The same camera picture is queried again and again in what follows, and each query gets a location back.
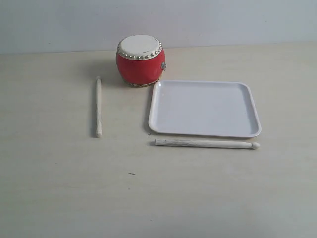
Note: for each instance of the small red drum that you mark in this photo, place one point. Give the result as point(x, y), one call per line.
point(140, 60)

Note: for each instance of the white plastic tray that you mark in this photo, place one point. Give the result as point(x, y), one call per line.
point(202, 108)

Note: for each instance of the wooden drumstick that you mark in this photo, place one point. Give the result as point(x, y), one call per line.
point(99, 130)
point(206, 143)

